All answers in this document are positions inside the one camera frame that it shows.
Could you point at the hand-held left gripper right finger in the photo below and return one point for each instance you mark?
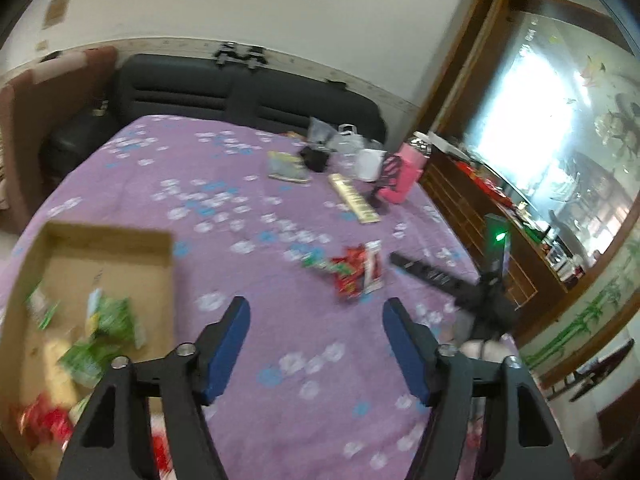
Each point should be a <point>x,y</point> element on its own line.
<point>407,350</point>

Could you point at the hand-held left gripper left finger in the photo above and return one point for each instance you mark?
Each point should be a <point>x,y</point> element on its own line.
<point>227,350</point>

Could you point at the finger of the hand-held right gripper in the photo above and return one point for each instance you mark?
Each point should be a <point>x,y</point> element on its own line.
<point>425,272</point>

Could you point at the long white red snack packet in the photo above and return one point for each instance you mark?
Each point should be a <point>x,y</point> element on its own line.
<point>372,267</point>

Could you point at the red foil snack packet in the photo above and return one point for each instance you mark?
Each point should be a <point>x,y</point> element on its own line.
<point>350,270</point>

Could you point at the small green snack packet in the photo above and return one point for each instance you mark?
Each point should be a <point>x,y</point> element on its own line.
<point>314,260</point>

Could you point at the green pea packet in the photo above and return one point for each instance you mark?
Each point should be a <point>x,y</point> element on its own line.
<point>87,360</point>
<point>117,317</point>

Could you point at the brown cardboard box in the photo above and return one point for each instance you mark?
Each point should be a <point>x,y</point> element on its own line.
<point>100,260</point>

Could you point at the clear yellow biscuit packet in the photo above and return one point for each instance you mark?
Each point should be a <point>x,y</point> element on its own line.
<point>60,375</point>

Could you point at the white green candy packet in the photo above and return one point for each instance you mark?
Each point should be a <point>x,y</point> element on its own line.
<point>42,307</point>

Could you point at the dark red gold-print snack packet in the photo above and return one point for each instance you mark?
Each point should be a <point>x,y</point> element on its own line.
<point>47,420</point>

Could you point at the purple floral tablecloth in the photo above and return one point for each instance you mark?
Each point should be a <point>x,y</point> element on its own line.
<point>280,320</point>

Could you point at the bottle with pink knit sleeve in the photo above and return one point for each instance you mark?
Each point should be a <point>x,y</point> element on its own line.
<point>407,175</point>

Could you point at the cream squeeze tube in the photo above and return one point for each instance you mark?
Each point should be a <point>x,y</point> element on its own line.
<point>355,200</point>

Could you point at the black phone stand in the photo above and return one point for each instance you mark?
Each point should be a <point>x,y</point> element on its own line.
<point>387,175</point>

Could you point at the white cup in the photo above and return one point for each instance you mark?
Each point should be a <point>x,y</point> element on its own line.
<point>369,165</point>

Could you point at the wooden cabinet with glass panel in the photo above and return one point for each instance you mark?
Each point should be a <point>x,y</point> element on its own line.
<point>550,160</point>

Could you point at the small black device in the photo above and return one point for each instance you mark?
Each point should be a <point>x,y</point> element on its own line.
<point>315,159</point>

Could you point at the grey green pouch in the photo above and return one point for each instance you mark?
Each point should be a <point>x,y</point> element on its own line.
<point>287,167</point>

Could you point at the black leather sofa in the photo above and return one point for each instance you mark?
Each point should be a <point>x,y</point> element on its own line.
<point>200,90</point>

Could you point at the black clamp device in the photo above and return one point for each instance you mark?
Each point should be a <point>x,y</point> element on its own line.
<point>255,56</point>
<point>227,55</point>

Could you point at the brown armchair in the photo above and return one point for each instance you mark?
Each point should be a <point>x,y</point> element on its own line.
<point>30,125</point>

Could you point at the small wall plaque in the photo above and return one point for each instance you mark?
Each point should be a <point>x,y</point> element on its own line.
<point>56,11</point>

